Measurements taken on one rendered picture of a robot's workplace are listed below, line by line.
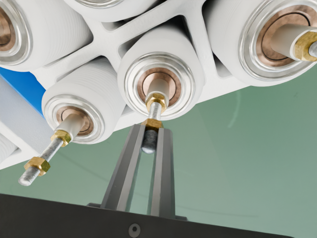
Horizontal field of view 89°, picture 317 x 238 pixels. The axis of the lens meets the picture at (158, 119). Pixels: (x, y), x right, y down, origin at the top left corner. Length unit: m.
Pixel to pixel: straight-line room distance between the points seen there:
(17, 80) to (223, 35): 0.41
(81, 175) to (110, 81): 0.63
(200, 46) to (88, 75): 0.15
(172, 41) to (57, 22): 0.12
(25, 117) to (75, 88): 0.27
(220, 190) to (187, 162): 0.23
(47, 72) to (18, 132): 0.18
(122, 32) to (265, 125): 0.48
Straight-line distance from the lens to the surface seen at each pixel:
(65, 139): 0.20
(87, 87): 0.21
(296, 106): 0.59
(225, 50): 0.18
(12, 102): 0.47
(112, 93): 0.23
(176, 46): 0.17
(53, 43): 0.22
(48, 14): 0.22
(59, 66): 0.29
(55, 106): 0.23
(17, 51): 0.22
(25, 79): 0.48
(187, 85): 0.17
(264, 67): 0.19
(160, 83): 0.16
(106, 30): 0.25
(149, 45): 0.17
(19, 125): 0.46
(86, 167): 0.77
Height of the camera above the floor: 0.41
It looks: 55 degrees down
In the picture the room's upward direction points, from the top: 173 degrees counter-clockwise
